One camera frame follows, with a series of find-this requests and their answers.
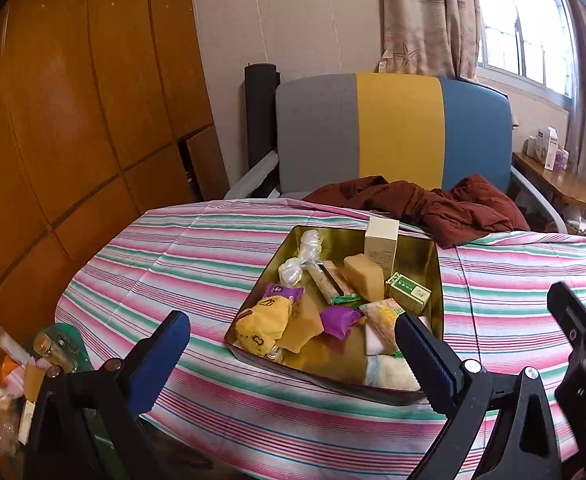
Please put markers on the striped tablecloth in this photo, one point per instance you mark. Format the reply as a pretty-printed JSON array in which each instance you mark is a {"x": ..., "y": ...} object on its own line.
[{"x": 173, "y": 260}]

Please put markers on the clear candies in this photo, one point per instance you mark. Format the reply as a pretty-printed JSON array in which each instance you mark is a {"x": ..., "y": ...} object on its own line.
[{"x": 290, "y": 272}]

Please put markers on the wooden shelf with boxes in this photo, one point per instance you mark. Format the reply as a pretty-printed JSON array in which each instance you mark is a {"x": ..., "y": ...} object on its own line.
[{"x": 563, "y": 185}]

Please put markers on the reddish brown cloth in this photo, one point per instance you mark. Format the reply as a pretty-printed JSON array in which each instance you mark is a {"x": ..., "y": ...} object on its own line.
[{"x": 448, "y": 210}]

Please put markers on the cardboard sheet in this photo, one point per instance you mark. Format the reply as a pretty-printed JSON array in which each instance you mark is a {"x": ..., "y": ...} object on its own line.
[{"x": 208, "y": 160}]

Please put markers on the yellow label cracker packet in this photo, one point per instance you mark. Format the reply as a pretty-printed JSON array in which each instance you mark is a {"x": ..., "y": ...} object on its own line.
[{"x": 383, "y": 315}]

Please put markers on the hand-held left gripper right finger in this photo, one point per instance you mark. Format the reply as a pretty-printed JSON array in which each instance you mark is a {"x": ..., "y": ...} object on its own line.
[{"x": 420, "y": 355}]

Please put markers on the purple snack packet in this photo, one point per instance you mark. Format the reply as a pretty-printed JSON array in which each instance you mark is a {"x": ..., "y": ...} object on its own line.
[
  {"x": 338, "y": 321},
  {"x": 280, "y": 291}
]

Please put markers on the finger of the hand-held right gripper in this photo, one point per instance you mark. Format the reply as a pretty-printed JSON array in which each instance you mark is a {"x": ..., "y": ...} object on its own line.
[{"x": 578, "y": 325}]

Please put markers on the green plastic container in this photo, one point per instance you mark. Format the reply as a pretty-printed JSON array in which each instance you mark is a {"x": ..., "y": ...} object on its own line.
[{"x": 68, "y": 340}]

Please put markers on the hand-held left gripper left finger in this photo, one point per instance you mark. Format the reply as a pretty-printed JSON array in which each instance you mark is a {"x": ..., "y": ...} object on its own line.
[{"x": 165, "y": 355}]

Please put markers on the plastic bag of clutter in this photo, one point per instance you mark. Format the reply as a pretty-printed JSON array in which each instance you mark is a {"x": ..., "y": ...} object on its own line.
[{"x": 3, "y": 410}]

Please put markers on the glass vial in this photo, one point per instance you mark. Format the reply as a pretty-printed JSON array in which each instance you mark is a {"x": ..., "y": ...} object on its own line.
[
  {"x": 48, "y": 347},
  {"x": 0, "y": 337}
]

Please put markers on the pink packet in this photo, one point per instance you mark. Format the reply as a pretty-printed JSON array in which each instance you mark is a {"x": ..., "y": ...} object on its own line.
[{"x": 375, "y": 342}]

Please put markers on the pale green carton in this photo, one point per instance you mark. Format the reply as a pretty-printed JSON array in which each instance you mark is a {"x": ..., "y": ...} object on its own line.
[{"x": 408, "y": 292}]

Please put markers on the green edged cracker packet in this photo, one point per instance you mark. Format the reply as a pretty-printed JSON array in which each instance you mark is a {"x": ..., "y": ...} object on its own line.
[{"x": 330, "y": 282}]

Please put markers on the grey yellow blue chair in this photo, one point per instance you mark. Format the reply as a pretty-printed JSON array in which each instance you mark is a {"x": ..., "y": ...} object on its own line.
[{"x": 398, "y": 125}]

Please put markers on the beige cardboard box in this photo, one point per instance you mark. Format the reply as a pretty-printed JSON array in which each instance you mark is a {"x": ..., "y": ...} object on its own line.
[{"x": 380, "y": 245}]

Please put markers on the yellow printed plush toy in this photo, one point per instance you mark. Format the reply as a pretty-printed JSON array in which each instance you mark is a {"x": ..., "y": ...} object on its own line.
[{"x": 260, "y": 325}]

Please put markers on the purple label box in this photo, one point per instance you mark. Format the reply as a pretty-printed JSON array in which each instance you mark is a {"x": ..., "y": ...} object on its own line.
[{"x": 560, "y": 160}]

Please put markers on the white carton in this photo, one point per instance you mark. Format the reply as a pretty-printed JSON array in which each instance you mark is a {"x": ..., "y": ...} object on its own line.
[{"x": 551, "y": 140}]

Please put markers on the window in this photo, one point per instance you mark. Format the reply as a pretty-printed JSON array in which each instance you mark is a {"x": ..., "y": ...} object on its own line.
[{"x": 523, "y": 20}]

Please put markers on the wooden wardrobe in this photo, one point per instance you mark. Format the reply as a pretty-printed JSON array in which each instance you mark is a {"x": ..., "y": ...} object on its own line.
[{"x": 73, "y": 110}]

